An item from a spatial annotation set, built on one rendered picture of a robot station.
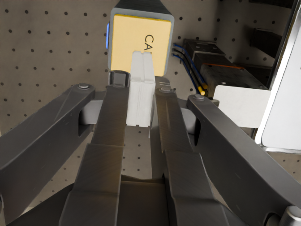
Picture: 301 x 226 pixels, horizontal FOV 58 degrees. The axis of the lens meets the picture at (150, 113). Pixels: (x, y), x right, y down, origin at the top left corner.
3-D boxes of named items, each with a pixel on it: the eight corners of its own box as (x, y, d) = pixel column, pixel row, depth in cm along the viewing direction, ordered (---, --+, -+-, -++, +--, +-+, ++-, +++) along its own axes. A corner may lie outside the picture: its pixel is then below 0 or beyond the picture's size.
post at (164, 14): (153, 23, 72) (168, 78, 33) (124, 20, 72) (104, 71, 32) (157, -7, 69) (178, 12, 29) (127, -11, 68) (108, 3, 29)
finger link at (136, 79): (137, 127, 17) (125, 126, 17) (138, 86, 23) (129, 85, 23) (142, 80, 15) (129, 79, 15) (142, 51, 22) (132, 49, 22)
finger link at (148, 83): (142, 80, 15) (156, 82, 15) (142, 51, 22) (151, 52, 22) (137, 127, 17) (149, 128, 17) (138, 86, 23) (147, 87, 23)
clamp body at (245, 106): (209, 66, 78) (258, 129, 46) (169, 62, 77) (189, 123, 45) (215, 41, 75) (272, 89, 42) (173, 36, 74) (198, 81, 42)
